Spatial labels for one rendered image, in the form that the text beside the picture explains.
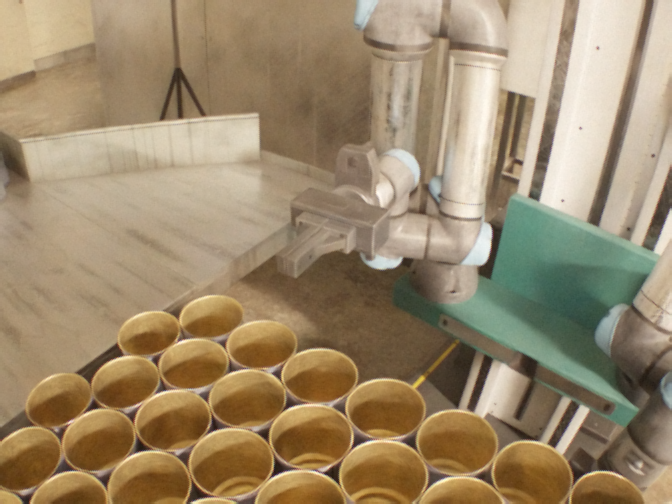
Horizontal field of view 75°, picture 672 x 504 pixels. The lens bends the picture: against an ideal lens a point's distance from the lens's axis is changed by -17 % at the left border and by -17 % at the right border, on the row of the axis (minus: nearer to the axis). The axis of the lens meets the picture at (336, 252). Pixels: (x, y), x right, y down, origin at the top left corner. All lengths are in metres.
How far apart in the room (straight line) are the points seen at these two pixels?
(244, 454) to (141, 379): 0.14
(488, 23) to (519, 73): 1.51
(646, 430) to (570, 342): 0.48
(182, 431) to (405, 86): 0.62
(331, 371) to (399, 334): 1.69
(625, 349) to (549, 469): 0.32
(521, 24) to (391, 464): 2.02
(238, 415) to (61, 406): 0.19
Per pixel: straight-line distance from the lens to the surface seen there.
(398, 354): 2.11
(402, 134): 0.91
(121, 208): 0.92
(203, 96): 3.03
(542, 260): 1.10
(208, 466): 0.47
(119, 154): 1.04
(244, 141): 1.01
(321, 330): 2.19
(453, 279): 1.07
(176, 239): 0.80
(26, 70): 7.12
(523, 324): 1.08
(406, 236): 0.85
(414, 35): 0.82
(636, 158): 1.05
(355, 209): 0.70
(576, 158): 1.08
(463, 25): 0.81
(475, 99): 0.82
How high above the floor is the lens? 1.51
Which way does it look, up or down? 35 degrees down
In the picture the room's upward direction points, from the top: 2 degrees clockwise
